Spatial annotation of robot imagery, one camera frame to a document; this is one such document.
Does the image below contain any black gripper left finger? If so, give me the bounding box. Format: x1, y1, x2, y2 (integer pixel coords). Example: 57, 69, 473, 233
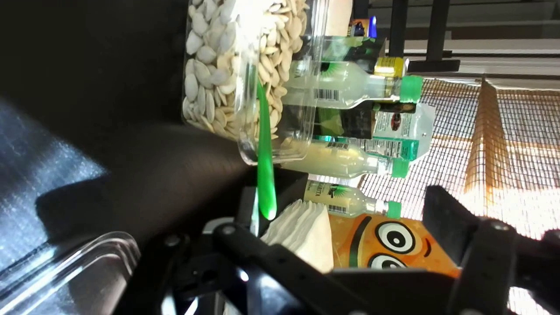
128, 186, 382, 315

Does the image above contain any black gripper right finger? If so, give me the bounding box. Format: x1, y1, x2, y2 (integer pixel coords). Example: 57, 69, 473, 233
422, 184, 522, 315

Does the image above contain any green plastic spoon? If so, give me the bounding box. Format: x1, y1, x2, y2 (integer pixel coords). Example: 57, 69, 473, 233
256, 81, 281, 223

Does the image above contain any orange smiley face box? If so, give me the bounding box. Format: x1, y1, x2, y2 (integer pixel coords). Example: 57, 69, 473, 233
328, 212, 466, 281

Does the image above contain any green capped clear bottle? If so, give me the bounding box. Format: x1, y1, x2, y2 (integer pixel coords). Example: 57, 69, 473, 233
284, 60, 426, 113
286, 139, 412, 181
303, 179, 405, 221
373, 104, 438, 162

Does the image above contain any gold metal can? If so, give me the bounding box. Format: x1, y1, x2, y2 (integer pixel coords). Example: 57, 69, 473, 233
373, 55, 410, 81

